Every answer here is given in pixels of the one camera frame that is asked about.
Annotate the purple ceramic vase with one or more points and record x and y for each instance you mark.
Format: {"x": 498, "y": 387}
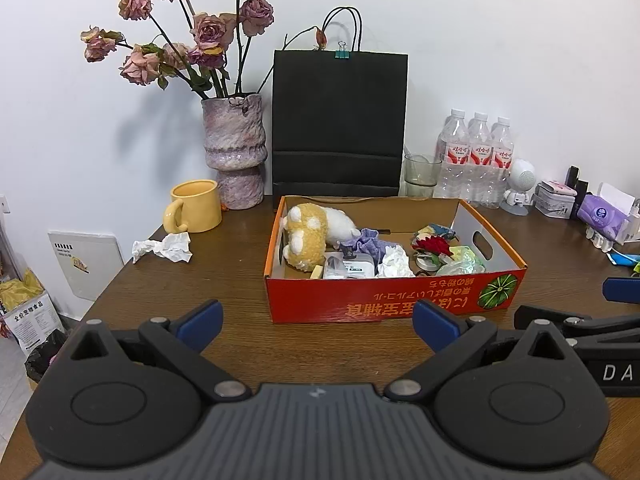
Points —
{"x": 232, "y": 150}

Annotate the white robot speaker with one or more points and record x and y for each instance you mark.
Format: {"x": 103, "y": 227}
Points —
{"x": 522, "y": 180}

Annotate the clear plastic spoon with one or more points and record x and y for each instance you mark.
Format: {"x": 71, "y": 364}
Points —
{"x": 414, "y": 156}

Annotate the purple knitted cloth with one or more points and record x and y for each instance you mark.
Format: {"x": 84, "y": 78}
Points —
{"x": 370, "y": 245}

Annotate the white tissue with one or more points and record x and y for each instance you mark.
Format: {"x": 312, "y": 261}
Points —
{"x": 167, "y": 247}
{"x": 395, "y": 262}

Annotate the red fabric flower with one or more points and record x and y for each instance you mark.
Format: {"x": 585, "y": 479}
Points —
{"x": 432, "y": 246}

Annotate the teal binder clip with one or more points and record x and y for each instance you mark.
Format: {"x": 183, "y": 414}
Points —
{"x": 342, "y": 51}

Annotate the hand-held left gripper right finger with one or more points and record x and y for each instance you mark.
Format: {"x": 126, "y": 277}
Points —
{"x": 436, "y": 325}

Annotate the grey plastic container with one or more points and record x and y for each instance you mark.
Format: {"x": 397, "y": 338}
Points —
{"x": 347, "y": 265}

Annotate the iridescent plastic packet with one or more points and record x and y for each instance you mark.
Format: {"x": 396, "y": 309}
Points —
{"x": 462, "y": 260}

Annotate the purple tissue pack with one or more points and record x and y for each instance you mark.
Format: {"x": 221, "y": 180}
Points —
{"x": 602, "y": 215}

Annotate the yellow mug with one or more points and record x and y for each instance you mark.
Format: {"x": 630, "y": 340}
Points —
{"x": 197, "y": 205}

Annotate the water bottle red label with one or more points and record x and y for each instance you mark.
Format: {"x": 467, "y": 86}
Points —
{"x": 479, "y": 157}
{"x": 501, "y": 160}
{"x": 454, "y": 155}

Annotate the floral tin box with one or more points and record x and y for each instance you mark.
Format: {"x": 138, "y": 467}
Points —
{"x": 555, "y": 200}

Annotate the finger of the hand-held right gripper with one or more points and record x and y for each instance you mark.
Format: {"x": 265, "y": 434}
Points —
{"x": 622, "y": 290}
{"x": 600, "y": 325}

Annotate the white wall panel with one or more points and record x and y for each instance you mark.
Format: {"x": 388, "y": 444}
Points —
{"x": 85, "y": 265}

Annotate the black paper bag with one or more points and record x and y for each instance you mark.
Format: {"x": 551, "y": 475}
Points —
{"x": 340, "y": 120}

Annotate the yellow and white plush toy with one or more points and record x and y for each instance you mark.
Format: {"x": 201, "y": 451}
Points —
{"x": 305, "y": 240}

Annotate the blue tube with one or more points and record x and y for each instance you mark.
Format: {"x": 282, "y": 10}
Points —
{"x": 622, "y": 258}

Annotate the small yellow box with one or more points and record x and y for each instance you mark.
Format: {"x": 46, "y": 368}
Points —
{"x": 317, "y": 273}

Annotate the white wall socket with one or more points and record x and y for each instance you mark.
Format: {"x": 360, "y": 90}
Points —
{"x": 4, "y": 204}

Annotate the red cardboard box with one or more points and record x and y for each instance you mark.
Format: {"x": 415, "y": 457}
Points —
{"x": 350, "y": 305}

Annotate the glass cup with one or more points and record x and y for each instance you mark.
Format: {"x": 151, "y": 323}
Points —
{"x": 422, "y": 180}

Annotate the black trash bag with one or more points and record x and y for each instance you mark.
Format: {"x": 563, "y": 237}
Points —
{"x": 45, "y": 360}

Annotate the cardboard box with yellow bags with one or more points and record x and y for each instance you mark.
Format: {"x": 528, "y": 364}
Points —
{"x": 27, "y": 310}

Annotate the dried rose bouquet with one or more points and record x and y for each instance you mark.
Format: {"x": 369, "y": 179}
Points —
{"x": 210, "y": 35}

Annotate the dark colourful snack packet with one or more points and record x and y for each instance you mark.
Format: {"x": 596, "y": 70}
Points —
{"x": 432, "y": 231}

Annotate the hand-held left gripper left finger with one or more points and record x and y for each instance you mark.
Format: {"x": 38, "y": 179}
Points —
{"x": 201, "y": 321}

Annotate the row of small white bottles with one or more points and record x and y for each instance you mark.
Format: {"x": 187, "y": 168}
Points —
{"x": 602, "y": 240}

